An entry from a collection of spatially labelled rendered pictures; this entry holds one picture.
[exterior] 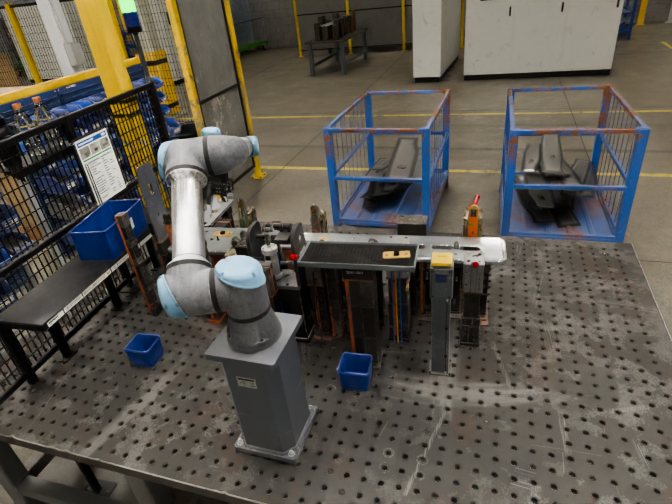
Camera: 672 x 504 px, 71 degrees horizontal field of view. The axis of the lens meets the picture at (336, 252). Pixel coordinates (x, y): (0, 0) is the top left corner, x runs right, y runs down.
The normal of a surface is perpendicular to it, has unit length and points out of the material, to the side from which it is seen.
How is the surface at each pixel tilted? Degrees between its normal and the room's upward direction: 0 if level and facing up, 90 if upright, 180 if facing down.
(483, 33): 90
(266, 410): 90
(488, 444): 0
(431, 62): 90
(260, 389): 90
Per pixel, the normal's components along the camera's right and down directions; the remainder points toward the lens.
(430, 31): -0.36, 0.50
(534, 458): -0.10, -0.86
